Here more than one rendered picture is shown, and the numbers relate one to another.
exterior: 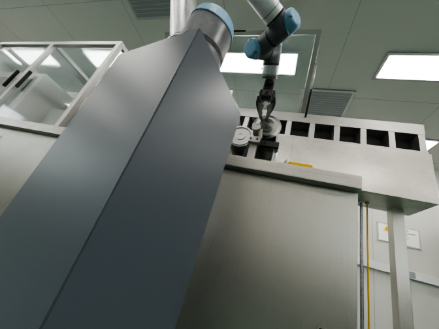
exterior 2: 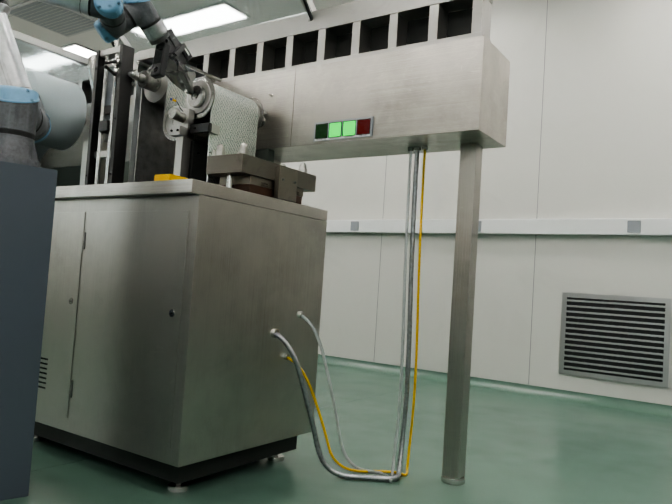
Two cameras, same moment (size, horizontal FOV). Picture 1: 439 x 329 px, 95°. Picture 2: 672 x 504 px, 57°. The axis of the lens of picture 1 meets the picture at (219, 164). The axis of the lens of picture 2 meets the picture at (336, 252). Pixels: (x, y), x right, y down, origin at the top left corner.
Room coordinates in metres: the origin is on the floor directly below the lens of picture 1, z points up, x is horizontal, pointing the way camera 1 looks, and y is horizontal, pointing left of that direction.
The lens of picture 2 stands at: (-1.06, -1.25, 0.63)
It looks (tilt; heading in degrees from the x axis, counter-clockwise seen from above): 3 degrees up; 16
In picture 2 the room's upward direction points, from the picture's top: 4 degrees clockwise
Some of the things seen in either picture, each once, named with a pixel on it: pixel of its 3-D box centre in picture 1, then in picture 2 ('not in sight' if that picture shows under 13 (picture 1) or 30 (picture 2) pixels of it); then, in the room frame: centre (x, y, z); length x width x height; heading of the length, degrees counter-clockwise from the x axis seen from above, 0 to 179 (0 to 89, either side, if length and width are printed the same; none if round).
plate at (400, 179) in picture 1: (185, 147); (173, 132); (1.47, 0.31, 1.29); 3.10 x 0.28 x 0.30; 72
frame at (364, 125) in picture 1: (193, 115); (165, 72); (1.40, 0.33, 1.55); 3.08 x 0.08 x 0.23; 72
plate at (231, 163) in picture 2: not in sight; (264, 174); (0.94, -0.39, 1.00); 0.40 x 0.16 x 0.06; 162
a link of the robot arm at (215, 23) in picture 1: (206, 40); (15, 110); (0.35, 0.13, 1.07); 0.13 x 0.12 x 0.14; 29
